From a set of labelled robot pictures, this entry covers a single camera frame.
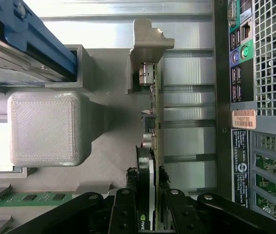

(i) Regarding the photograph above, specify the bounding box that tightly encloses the green motherboard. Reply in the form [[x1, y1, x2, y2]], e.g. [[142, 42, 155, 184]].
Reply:
[[254, 153, 276, 220]]

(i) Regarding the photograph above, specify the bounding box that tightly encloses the green RAM stick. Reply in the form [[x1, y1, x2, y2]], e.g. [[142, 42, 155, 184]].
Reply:
[[0, 192, 74, 208]]

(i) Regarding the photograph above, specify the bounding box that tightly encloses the pink barcode sticker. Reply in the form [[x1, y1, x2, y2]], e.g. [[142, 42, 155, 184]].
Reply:
[[232, 109, 258, 129]]

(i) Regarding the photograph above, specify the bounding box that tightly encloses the grey printed parts rack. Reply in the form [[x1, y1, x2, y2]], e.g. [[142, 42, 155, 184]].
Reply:
[[0, 43, 153, 234]]

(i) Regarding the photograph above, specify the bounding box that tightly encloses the open black PC case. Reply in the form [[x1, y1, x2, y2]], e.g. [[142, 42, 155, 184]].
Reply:
[[213, 0, 276, 220]]

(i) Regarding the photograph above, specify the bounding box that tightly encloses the hard disk in blue caddy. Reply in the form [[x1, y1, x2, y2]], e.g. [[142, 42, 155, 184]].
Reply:
[[0, 0, 78, 85]]

